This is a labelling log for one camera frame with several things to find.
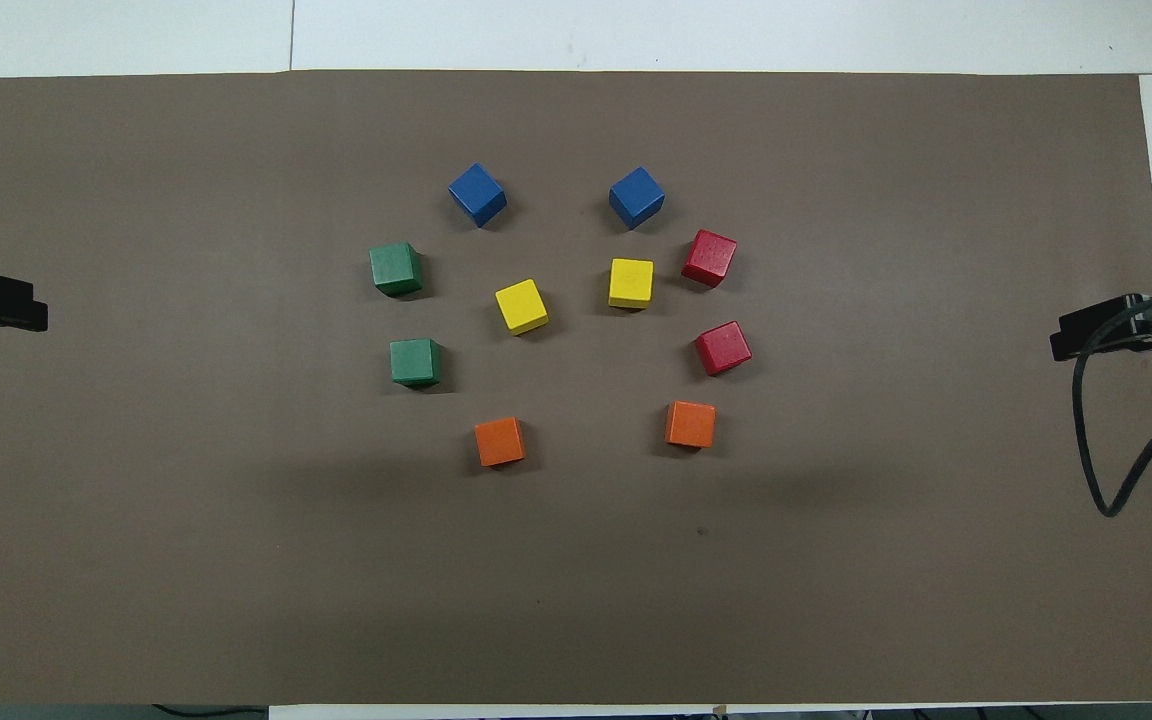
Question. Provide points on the orange wooden block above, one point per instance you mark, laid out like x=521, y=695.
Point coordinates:
x=500, y=441
x=690, y=423

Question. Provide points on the green wooden block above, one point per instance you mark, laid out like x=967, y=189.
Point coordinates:
x=415, y=361
x=396, y=268

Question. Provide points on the brown paper mat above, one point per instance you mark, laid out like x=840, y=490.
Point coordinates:
x=236, y=550

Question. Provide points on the red wooden block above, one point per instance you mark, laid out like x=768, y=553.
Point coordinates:
x=709, y=257
x=723, y=347

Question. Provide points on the blue wooden block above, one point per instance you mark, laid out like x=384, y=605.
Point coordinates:
x=636, y=197
x=477, y=194

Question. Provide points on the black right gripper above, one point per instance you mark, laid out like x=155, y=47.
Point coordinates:
x=1146, y=322

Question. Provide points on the yellow wooden block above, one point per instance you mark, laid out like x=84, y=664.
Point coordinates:
x=521, y=305
x=631, y=282

